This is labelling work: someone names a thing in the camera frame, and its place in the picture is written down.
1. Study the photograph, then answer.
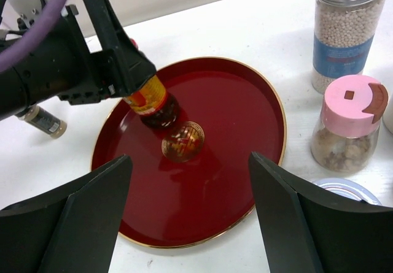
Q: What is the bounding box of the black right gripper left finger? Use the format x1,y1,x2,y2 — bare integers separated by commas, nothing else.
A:
1,155,133,272

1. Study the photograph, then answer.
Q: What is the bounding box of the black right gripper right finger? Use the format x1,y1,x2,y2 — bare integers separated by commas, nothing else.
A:
248,152,392,272

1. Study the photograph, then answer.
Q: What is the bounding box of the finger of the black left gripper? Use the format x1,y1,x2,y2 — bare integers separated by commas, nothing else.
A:
83,0,157,97

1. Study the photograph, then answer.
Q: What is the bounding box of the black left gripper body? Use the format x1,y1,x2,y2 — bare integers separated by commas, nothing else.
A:
1,4,115,120

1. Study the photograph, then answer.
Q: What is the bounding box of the red-lid chili sauce jar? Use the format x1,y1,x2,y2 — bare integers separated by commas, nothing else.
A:
123,75,180,129

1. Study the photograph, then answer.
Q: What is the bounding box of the small black-cap spice bottle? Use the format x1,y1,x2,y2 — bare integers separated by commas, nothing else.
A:
15,105,67,139

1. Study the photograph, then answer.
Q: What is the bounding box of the pink-lid spice jar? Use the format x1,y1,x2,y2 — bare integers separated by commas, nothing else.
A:
311,75,388,173

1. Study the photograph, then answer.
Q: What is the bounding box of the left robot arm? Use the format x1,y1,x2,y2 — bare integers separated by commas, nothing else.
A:
1,0,157,119

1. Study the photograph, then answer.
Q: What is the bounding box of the white-lid low jar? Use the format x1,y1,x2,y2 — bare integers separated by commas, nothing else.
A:
313,177,382,206

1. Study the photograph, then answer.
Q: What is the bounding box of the red round tray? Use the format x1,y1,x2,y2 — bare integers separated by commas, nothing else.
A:
91,57,287,249

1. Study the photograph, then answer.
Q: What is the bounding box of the tall silver-lid blue-label jar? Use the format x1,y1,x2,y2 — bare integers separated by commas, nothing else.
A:
311,0,385,93

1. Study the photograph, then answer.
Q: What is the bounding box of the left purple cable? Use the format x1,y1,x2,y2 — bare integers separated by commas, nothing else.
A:
0,0,76,73

